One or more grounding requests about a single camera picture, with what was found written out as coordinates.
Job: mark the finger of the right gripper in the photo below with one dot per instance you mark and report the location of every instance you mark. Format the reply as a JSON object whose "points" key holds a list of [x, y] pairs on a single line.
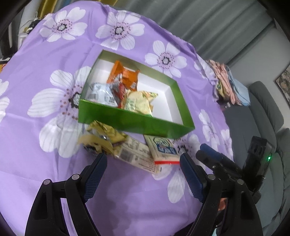
{"points": [[215, 166], [217, 155]]}

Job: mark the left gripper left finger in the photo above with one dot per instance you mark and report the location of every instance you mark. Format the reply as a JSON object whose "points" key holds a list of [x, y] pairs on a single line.
{"points": [[46, 216]]}

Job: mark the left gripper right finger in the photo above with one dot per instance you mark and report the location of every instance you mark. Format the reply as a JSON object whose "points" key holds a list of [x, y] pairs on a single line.
{"points": [[226, 203]]}

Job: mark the light green snack packet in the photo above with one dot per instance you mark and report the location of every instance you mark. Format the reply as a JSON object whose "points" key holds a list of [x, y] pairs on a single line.
{"points": [[139, 102]]}

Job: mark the white clear snack packet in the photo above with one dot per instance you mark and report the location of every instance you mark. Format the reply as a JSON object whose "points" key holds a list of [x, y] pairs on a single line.
{"points": [[102, 94]]}

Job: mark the grey sofa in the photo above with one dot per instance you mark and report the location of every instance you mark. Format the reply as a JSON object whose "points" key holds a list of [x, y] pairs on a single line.
{"points": [[263, 118]]}

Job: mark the white blue cracker packet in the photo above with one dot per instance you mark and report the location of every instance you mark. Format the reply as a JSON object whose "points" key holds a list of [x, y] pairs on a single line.
{"points": [[162, 150]]}

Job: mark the beige barcode snack packet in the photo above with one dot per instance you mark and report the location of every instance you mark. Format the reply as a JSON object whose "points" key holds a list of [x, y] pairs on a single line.
{"points": [[136, 154]]}

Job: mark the folded pink patterned cloth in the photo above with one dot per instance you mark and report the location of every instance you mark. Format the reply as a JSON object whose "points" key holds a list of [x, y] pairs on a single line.
{"points": [[229, 89]]}

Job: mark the gold crumpled snack packet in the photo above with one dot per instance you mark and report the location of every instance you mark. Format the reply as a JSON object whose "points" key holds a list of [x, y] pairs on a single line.
{"points": [[102, 138]]}

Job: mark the orange red snack packet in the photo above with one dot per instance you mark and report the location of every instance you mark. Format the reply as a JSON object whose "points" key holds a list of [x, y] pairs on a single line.
{"points": [[127, 77]]}

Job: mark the red panda snack packet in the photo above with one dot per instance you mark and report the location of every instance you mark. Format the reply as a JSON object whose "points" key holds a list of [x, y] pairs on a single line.
{"points": [[119, 92]]}

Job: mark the grey curtain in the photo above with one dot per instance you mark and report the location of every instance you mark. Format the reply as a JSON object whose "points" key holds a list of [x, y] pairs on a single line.
{"points": [[223, 31]]}

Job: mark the purple floral tablecloth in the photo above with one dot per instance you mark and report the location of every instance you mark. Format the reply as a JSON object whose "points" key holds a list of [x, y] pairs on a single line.
{"points": [[40, 92]]}

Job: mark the framed wall picture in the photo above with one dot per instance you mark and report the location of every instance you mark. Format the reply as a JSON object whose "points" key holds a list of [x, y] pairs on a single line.
{"points": [[283, 83]]}

